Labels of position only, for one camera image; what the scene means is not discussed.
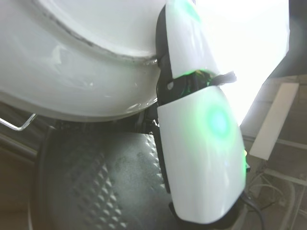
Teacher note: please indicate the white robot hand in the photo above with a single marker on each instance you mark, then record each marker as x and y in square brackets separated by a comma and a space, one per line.
[204, 155]

